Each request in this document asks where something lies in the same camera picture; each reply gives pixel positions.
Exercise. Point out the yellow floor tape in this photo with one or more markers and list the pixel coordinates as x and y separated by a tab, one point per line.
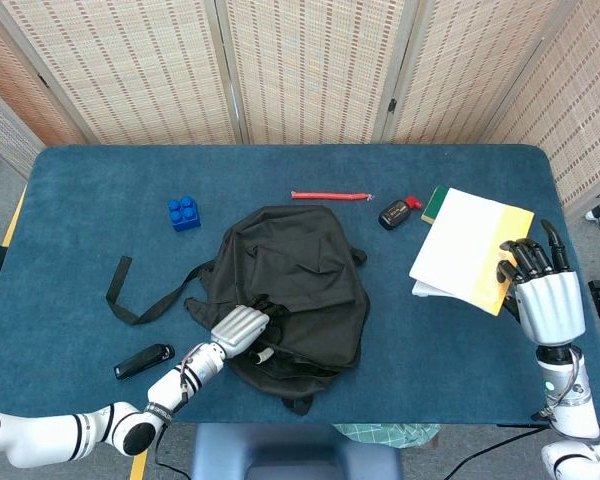
138	467
14	220

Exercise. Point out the white shoe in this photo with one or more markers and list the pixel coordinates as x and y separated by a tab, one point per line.
597	215

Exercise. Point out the blue carpet table cover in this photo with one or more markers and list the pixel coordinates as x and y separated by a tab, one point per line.
80	210

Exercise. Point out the black bottle red cap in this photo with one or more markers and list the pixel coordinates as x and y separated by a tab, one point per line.
394	215

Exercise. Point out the black stapler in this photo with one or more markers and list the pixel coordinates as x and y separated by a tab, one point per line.
142	361

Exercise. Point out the blue grey robot torso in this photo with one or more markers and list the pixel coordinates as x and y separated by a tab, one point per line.
295	452

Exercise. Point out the blue toy building brick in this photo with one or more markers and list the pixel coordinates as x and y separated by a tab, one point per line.
185	217

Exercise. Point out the green checkered cloth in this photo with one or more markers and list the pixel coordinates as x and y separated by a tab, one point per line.
390	435

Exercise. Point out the red pen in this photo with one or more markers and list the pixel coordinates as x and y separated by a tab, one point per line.
325	195

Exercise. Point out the grey woven screen panel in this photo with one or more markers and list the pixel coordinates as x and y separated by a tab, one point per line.
5	135

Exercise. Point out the white yellow notebook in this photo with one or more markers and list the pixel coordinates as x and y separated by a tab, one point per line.
460	245

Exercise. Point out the black fabric backpack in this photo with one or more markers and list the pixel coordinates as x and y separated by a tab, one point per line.
310	280

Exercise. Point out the green yellow sponge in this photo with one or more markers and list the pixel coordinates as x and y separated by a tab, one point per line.
434	207

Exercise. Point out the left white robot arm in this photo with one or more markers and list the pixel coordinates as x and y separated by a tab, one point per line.
45	435

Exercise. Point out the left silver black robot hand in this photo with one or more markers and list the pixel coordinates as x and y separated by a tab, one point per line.
237	330

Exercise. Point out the black screen hinge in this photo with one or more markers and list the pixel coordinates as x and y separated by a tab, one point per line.
42	80
392	105

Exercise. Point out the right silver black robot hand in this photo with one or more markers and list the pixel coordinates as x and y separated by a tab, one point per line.
550	305

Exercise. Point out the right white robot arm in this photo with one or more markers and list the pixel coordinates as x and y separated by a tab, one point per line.
570	400

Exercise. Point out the woven folding screen panel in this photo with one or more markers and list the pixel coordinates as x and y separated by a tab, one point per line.
580	110
310	70
130	70
470	70
10	75

